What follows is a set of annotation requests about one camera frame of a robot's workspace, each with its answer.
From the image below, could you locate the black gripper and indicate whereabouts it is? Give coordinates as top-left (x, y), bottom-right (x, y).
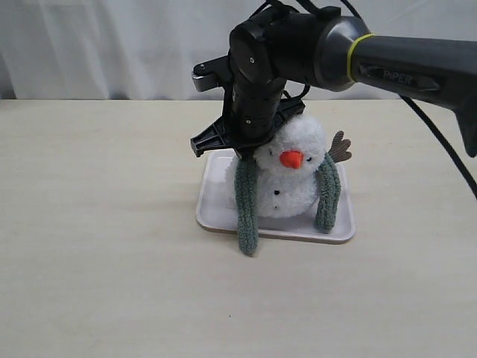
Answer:
top-left (190, 84), bottom-right (306, 157)

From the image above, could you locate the green fuzzy knitted scarf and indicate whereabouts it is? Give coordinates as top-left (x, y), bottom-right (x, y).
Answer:
top-left (231, 155), bottom-right (341, 256)

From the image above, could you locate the white plush snowman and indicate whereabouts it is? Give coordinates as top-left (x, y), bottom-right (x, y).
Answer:
top-left (250, 113), bottom-right (353, 219)

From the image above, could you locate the white rectangular plastic tray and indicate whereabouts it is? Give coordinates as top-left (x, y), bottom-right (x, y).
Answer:
top-left (195, 149), bottom-right (356, 245)

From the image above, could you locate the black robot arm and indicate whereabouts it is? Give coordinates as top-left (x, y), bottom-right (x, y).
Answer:
top-left (191, 6), bottom-right (476, 157)

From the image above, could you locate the white curtain backdrop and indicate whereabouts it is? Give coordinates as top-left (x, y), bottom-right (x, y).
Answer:
top-left (0, 0), bottom-right (477, 101)

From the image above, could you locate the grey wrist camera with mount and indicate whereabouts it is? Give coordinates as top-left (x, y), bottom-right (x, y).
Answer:
top-left (192, 55), bottom-right (233, 92)

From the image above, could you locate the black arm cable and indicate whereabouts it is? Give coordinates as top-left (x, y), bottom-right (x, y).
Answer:
top-left (256, 0), bottom-right (477, 195)

